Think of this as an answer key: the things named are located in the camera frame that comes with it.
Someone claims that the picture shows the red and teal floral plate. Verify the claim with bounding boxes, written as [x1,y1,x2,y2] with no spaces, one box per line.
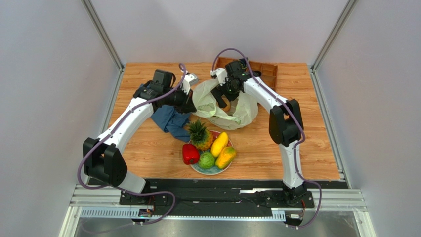
[190,130,234,175]

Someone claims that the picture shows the blue cloth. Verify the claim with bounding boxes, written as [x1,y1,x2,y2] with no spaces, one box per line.
[151,102,190,143]

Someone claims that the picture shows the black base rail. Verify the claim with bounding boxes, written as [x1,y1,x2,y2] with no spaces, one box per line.
[70,178,366,221]

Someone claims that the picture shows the fake red fruit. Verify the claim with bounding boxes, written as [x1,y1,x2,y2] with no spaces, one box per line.
[182,144,200,165]

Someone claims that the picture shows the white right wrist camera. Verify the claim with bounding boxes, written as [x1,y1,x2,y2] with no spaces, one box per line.
[210,68,228,86]

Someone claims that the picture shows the fake green yellow fruit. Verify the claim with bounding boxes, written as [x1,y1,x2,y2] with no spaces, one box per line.
[215,147,237,169]

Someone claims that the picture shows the pale yellow plastic bag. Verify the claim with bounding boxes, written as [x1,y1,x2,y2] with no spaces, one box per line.
[192,79,258,130]

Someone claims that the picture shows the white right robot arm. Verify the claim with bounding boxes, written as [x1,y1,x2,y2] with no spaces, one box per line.
[210,59,307,206]

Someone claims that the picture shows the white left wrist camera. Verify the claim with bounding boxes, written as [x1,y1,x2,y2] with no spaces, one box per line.
[181,73,199,94]

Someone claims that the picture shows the fake pineapple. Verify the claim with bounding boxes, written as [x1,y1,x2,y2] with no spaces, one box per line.
[187,119,214,151]

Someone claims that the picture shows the dark blue yellow sock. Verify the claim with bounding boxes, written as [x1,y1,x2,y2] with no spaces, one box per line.
[239,58,248,70]

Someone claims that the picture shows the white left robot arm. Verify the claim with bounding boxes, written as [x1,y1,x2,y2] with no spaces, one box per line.
[78,66,199,195]

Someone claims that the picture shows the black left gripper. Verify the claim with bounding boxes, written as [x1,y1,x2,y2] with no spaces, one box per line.
[163,85,197,115]

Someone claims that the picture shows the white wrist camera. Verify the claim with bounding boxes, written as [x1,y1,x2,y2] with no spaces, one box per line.
[181,73,199,94]
[210,68,228,86]

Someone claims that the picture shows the fake orange peach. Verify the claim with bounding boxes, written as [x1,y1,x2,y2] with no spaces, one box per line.
[222,98,231,113]

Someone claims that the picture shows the wooden compartment tray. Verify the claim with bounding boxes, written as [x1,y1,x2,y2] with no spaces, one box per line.
[214,56,278,91]

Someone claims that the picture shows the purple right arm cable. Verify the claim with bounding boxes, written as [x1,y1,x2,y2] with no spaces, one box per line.
[211,48,323,230]

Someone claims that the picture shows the fake yellow mango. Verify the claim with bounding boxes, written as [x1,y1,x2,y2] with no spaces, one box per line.
[210,132,229,158]

